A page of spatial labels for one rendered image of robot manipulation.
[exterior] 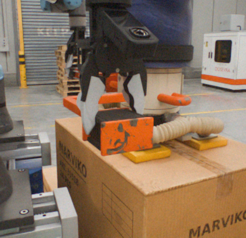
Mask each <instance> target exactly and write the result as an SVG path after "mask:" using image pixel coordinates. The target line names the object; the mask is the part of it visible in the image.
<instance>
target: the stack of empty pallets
mask: <svg viewBox="0 0 246 238"><path fill-rule="evenodd" d="M66 50H67V45H58V50H54V52H55V56H56V58H57V60H56V64H57V66H58V71H57V81H58V82H59V85H56V91H57V92H59V93H60V94H61V95H62V96H63V97H66V96H67V93H70V92H75V93H77V94H79V93H80V92H82V91H81V88H80V82H79V80H71V79H68V76H64V68H65V60H64V54H65V52H66ZM79 57H80V64H82V58H81V57H82V55H79ZM73 58H74V60H73V61H72V65H71V68H76V67H77V55H73Z"/></svg>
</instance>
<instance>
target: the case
mask: <svg viewBox="0 0 246 238"><path fill-rule="evenodd" d="M215 135H218V134H215ZM218 136H220V137H222V138H225V139H227V140H228V143H227V145H226V146H222V147H216V148H211V149H206V150H203V151H199V150H198V149H195V148H193V147H191V146H188V145H186V144H184V143H181V142H180V141H178V140H175V139H171V140H167V141H164V142H159V144H160V145H162V146H164V147H166V148H168V149H170V151H171V156H170V157H167V158H161V159H156V160H150V161H145V162H139V163H134V162H133V161H132V160H130V159H129V158H127V157H125V156H124V155H123V154H121V153H120V154H115V155H106V156H102V155H101V154H100V151H99V150H98V148H96V147H94V146H93V145H92V144H91V143H89V141H83V139H82V117H76V118H65V119H56V120H55V137H56V166H57V181H58V189H59V188H67V189H68V192H69V195H70V198H71V199H72V202H73V205H74V208H75V211H76V214H77V216H78V238H246V144H244V143H241V142H238V141H235V140H232V139H229V138H226V137H224V136H222V135H218Z"/></svg>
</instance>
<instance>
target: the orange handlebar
mask: <svg viewBox="0 0 246 238"><path fill-rule="evenodd" d="M75 75H76V76H77V77H78V75H79V73H77V72H76V74H75ZM110 86H111V87H114V88H116V89H118V82H116V81H111V82H110ZM77 97H78V96H68V97H65V98H63V106H64V107H66V108H67V109H69V110H70V111H72V112H73V113H75V114H77V115H78V116H80V117H81V111H80V110H79V108H78V106H77V104H76V100H77ZM157 99H158V100H159V101H160V102H163V103H166V104H169V105H173V106H187V105H190V104H191V102H192V99H191V97H189V96H186V95H183V94H179V93H172V95H171V96H170V95H167V94H163V93H162V94H158V97H157ZM120 102H126V101H125V99H124V97H123V93H111V94H103V96H102V97H101V98H100V99H99V101H98V104H107V103H120Z"/></svg>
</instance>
